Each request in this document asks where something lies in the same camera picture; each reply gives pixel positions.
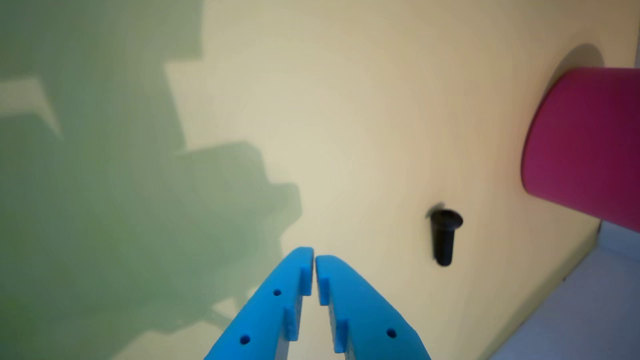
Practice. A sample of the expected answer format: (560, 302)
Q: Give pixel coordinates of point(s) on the black bolt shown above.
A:
(444, 240)

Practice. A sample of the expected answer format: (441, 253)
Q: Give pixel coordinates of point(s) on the pink round box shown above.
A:
(585, 150)

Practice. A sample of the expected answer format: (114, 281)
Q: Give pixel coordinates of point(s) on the yellow paper mat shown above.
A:
(350, 100)

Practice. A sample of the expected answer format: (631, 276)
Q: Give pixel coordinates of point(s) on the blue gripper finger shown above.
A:
(265, 320)
(365, 320)

